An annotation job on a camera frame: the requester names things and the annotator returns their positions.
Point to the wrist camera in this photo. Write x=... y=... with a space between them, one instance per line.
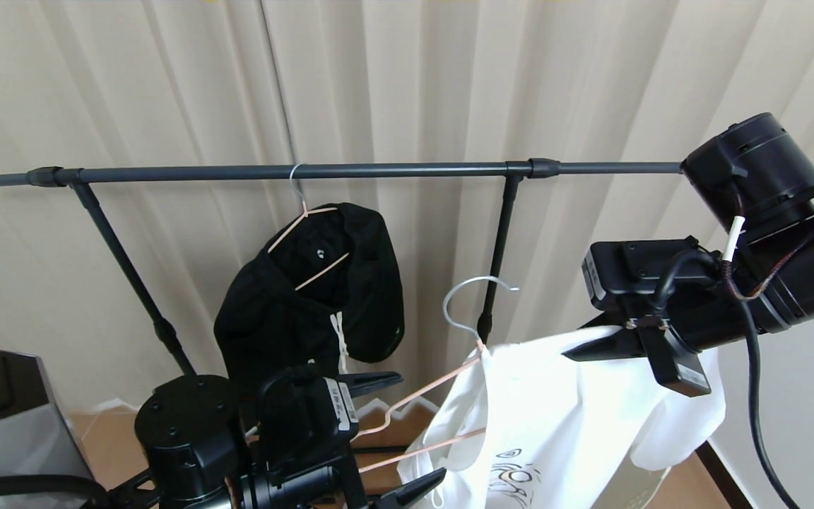
x=626 y=272
x=304 y=417

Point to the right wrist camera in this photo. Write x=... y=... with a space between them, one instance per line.
x=626 y=272

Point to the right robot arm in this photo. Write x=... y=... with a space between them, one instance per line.
x=753 y=162

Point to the white garment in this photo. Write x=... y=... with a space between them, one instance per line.
x=555 y=410

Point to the black shorts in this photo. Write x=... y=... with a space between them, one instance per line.
x=258 y=332

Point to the beige curtain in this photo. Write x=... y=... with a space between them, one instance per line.
x=167 y=71

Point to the pink clothes hanger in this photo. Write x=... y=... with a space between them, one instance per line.
x=435 y=382
x=304 y=208

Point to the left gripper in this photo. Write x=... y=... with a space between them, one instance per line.
x=294 y=491

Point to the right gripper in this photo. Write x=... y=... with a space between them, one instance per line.
x=725 y=322

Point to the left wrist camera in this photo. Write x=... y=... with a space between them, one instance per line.
x=304 y=417

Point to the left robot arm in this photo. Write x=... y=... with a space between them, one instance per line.
x=188 y=424

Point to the black clothes rack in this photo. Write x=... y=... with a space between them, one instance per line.
x=237 y=172

